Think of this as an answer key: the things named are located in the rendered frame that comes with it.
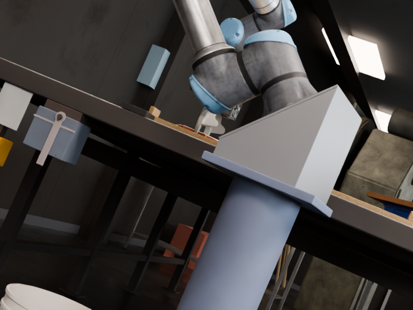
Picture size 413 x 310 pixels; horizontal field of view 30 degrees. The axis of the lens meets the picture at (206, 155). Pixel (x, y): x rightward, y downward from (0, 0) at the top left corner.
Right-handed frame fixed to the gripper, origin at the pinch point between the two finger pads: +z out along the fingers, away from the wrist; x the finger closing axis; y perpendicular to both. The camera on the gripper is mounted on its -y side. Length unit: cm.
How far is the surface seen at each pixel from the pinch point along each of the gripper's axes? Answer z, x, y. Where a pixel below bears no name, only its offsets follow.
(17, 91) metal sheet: 12, -20, -50
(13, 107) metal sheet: 17, -20, -48
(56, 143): 20.6, -22.3, -29.7
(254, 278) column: 28, -50, 42
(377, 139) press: -134, 712, -20
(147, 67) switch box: -70, 450, -217
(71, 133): 16.2, -22.3, -27.0
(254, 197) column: 11, -53, 35
